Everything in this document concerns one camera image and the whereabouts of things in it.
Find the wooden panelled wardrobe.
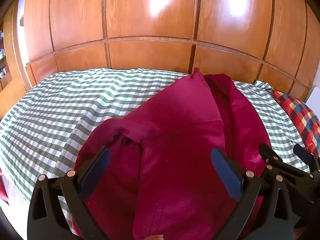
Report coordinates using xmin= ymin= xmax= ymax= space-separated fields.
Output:
xmin=0 ymin=0 xmax=320 ymax=98

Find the multicolour checked pillow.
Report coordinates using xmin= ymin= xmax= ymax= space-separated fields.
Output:
xmin=272 ymin=89 xmax=320 ymax=159

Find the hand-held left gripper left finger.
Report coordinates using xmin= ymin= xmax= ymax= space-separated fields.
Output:
xmin=27 ymin=147 xmax=111 ymax=240

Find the wooden bookshelf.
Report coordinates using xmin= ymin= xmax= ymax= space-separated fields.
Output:
xmin=0 ymin=12 xmax=15 ymax=90

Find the green white checked bedsheet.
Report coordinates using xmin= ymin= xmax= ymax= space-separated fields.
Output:
xmin=0 ymin=67 xmax=313 ymax=230

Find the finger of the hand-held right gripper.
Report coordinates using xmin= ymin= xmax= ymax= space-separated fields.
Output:
xmin=293 ymin=144 xmax=320 ymax=174
xmin=259 ymin=142 xmax=320 ymax=202

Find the crimson red garment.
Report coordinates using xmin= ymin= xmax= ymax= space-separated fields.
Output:
xmin=71 ymin=67 xmax=273 ymax=240

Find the white furniture piece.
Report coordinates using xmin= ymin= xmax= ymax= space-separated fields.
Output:
xmin=305 ymin=86 xmax=320 ymax=105

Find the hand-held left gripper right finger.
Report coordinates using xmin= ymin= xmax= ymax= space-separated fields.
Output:
xmin=211 ymin=147 xmax=294 ymax=240

